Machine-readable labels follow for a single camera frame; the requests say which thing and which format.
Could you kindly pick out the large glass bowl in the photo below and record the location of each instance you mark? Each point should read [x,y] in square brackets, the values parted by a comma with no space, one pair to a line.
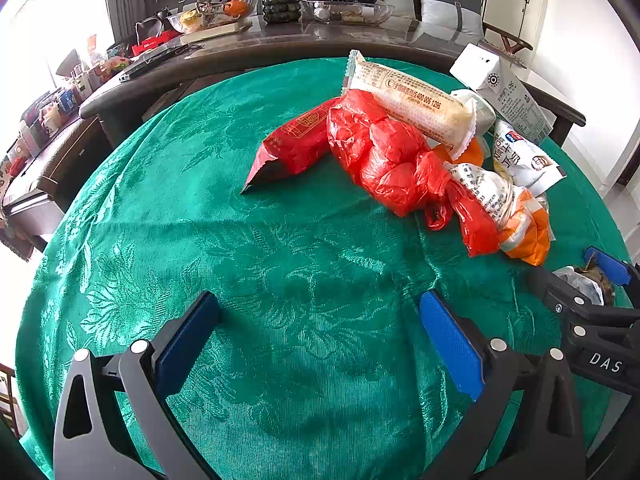
[350,12]

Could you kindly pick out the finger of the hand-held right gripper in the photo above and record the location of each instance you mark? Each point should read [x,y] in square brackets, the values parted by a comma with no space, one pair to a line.
[607,266]
[555,292]

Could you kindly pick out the small orange packet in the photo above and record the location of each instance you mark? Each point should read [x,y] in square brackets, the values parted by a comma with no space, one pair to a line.
[472,152]

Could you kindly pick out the row of small boxes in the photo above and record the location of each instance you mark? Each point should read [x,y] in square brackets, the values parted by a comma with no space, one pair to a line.
[60,100]

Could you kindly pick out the green patterned tablecloth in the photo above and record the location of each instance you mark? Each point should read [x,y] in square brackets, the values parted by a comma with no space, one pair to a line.
[300,260]

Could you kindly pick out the dark flat tablet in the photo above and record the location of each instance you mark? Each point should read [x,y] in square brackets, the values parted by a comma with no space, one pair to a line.
[150,62]

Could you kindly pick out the white blue printed pouch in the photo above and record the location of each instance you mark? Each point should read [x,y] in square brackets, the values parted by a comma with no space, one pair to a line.
[525,155]

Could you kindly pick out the clear bag with dark scraps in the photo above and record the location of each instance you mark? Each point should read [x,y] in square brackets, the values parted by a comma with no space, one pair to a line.
[580,277]

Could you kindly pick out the dark coffee table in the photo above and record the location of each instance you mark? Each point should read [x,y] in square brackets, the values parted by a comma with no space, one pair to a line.
[350,40]

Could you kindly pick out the red snack packet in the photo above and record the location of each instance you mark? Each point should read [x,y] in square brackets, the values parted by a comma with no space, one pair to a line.
[295,140]

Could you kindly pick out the white milk carton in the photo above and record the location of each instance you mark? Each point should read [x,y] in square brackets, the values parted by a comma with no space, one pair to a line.
[500,85]

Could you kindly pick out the glass fruit bowl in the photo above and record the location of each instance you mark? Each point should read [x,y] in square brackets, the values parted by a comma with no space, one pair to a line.
[210,17]

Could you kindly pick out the thick book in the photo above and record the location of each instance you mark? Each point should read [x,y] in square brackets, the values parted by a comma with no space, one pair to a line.
[215,32]

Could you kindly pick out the wooden chair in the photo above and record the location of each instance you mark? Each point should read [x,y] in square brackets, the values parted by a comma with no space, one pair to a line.
[505,37]

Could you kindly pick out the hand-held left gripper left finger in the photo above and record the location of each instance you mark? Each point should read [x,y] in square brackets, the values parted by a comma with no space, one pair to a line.
[185,340]

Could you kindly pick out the orange white snack packet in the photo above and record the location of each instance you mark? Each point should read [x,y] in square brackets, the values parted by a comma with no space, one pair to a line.
[525,230]

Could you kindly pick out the red plastic bag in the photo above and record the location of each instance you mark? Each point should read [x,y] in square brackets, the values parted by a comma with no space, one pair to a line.
[390,160]

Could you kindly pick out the red flat box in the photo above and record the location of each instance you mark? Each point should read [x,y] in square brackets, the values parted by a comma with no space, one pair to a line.
[155,44]

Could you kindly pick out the beige bread packet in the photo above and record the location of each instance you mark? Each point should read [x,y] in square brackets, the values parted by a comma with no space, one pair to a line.
[415,105]

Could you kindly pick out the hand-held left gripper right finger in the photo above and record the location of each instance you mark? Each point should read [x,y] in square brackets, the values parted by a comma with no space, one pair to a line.
[450,345]

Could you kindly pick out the low dark side cabinet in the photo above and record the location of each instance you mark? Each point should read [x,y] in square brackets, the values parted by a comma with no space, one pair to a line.
[50,160]

